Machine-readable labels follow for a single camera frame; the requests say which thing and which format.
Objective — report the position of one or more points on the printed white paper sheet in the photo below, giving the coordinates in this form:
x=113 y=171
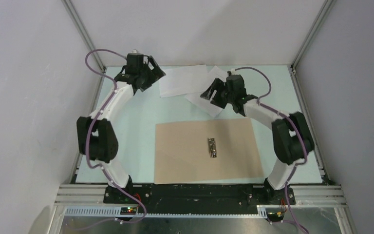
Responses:
x=204 y=104

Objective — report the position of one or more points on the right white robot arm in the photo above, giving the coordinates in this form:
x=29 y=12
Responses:
x=292 y=139

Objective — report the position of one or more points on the aluminium frame rail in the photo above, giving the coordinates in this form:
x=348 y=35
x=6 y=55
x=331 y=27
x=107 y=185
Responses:
x=80 y=195

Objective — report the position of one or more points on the metal folder clip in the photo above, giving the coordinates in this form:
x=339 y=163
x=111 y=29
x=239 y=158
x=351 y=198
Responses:
x=212 y=147

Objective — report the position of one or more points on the left circuit board with LEDs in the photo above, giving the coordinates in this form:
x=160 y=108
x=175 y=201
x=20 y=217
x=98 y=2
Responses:
x=128 y=211

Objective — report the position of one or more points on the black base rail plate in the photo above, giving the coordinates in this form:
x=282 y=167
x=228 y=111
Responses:
x=198 y=199

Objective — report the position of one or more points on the brown cardboard folder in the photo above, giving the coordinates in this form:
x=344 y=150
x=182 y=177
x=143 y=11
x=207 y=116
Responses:
x=182 y=156

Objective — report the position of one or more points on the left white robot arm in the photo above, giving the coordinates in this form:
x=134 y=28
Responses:
x=97 y=139

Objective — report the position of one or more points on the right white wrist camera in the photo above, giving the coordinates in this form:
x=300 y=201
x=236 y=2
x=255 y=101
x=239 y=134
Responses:
x=232 y=75

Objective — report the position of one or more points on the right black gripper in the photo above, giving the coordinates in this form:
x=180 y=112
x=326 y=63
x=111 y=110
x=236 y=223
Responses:
x=218 y=85

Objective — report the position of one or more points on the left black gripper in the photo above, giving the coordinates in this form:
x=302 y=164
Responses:
x=156 y=73

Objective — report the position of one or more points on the right circuit board with wires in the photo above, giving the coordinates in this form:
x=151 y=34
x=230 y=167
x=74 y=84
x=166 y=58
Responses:
x=275 y=216

